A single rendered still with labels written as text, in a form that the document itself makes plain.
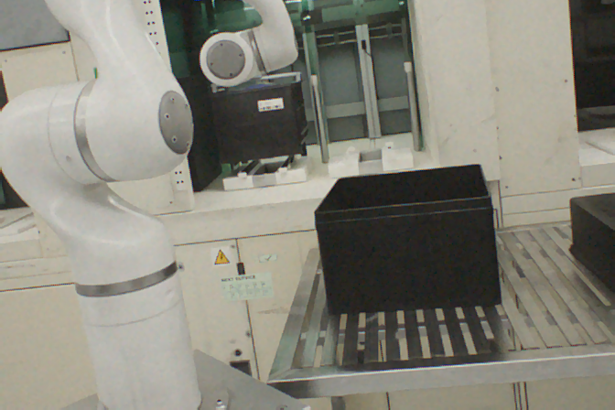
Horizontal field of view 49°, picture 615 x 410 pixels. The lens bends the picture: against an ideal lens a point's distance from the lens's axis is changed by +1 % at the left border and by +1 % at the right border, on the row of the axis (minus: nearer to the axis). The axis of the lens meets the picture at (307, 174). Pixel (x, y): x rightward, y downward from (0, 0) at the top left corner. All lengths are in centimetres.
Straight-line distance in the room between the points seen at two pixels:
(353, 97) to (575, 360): 157
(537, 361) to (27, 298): 121
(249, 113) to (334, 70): 73
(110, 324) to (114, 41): 31
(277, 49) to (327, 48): 125
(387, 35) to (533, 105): 94
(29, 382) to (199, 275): 51
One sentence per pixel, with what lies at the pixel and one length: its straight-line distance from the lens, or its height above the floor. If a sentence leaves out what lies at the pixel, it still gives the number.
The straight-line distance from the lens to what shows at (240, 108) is 167.
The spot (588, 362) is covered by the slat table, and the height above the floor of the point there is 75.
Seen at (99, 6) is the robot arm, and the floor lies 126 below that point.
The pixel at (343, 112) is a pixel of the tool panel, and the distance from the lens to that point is 233.
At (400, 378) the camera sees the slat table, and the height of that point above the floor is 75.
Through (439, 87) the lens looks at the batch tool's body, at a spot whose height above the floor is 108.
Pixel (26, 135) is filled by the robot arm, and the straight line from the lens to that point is 80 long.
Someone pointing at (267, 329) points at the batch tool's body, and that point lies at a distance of 159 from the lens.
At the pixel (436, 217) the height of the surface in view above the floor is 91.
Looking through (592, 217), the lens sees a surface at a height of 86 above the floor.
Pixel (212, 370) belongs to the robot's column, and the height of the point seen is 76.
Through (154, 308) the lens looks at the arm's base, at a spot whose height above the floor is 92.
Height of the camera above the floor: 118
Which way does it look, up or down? 10 degrees down
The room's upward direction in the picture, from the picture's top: 8 degrees counter-clockwise
